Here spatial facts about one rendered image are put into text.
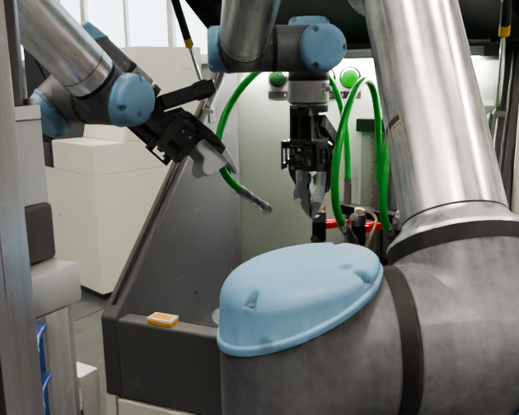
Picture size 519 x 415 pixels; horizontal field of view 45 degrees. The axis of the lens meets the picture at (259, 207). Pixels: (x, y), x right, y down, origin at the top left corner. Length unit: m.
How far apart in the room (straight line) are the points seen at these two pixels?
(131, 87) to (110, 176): 3.01
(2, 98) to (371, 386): 0.29
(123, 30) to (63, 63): 6.05
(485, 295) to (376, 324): 0.08
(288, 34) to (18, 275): 0.70
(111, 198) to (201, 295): 2.49
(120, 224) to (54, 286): 3.48
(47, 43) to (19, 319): 0.50
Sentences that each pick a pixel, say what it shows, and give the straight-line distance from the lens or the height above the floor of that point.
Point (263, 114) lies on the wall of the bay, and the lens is 1.58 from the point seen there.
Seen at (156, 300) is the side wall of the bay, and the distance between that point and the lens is 1.34.
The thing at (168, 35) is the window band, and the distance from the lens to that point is 6.46.
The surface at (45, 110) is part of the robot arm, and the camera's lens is 1.01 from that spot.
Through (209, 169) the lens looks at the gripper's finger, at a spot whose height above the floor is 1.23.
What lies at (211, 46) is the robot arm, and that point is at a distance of 1.02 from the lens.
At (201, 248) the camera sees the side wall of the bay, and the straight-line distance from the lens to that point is 1.47.
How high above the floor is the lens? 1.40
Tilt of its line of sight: 12 degrees down
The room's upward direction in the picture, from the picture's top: 1 degrees counter-clockwise
